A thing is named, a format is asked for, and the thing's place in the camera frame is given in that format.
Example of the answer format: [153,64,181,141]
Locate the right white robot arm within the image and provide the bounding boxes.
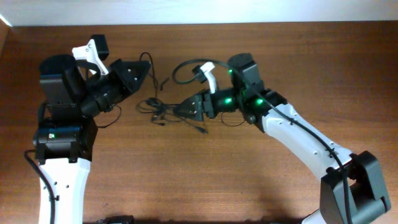
[172,53,391,224]

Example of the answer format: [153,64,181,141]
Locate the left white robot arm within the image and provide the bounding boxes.
[33,54,151,223]

